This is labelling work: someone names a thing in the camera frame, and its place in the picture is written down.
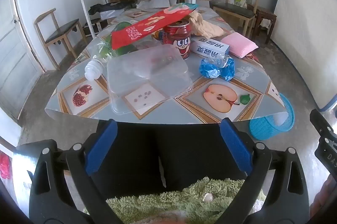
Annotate white red floral cloth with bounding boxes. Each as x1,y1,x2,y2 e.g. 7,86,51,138
0,135,33,203

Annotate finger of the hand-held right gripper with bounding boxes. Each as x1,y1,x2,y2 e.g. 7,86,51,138
310,109,329,136

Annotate white plastic bags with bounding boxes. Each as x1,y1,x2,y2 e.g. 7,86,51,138
135,0,179,10

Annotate blue wrapper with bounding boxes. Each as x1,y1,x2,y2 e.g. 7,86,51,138
199,55,235,82

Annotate black bag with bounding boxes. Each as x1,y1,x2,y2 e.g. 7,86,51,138
88,2,135,15

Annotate beige cloth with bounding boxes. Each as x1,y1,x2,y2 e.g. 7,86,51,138
188,12,227,39

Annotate wooden chair dark seat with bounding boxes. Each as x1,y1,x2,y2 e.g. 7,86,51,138
213,0,261,39
34,8,88,70

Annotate green label plastic bottle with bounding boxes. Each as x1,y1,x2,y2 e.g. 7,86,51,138
85,21,137,81

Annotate dark wooden stool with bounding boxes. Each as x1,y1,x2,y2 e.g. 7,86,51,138
247,4,277,44

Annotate red cartoon drink can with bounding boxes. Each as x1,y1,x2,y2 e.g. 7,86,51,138
162,19,192,60

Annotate pink sponge cloth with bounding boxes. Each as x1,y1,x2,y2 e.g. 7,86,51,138
221,32,259,58

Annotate long red snack packet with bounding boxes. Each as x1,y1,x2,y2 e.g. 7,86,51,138
111,3,198,49

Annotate fruit print tablecloth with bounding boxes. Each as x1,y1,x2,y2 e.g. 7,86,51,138
45,4,287,125

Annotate clear plastic food container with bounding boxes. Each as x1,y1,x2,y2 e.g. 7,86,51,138
107,45,194,115

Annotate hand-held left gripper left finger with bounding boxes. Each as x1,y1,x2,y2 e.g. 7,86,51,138
28,119,124,224

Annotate white tub blue rim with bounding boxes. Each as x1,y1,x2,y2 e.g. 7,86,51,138
317,94,337,111

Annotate blue plastic basket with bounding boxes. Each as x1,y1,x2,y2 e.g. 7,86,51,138
249,93,295,140

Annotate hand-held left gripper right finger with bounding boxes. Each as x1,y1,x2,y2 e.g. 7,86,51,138
211,117,310,224

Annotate blue and white box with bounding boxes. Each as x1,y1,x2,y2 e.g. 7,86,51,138
190,36,230,58

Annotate white panel door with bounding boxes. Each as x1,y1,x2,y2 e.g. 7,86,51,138
0,0,45,114

